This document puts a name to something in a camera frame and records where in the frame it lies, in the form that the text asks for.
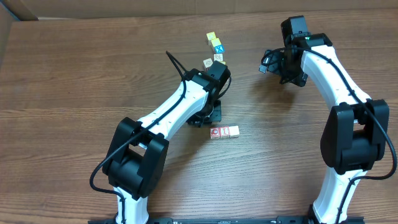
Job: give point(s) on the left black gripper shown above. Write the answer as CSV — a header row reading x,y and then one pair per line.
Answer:
x,y
207,116

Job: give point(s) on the white picture block upper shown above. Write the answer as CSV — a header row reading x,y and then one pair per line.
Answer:
x,y
218,57

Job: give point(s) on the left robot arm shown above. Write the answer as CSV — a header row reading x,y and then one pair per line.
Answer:
x,y
136,156

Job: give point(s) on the yellow wooden block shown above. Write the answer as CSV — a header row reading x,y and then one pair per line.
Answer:
x,y
215,43
210,36

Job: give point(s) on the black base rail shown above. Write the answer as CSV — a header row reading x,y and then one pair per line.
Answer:
x,y
224,221

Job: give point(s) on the blue X wooden block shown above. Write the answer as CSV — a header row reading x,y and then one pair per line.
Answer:
x,y
219,49

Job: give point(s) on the yellow top wooden block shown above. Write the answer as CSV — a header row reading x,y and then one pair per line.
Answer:
x,y
210,36

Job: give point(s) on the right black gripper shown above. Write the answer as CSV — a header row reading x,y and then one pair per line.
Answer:
x,y
278,64

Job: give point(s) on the white block red side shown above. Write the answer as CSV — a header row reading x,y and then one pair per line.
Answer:
x,y
207,63

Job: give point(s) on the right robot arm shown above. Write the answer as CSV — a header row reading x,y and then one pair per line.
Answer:
x,y
354,145

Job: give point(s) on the white ladybug wooden block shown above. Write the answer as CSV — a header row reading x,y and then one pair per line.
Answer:
x,y
234,131

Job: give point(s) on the red I wooden block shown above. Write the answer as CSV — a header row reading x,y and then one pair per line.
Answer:
x,y
224,132

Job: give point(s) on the white block blue D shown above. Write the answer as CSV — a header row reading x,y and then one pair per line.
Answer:
x,y
215,133

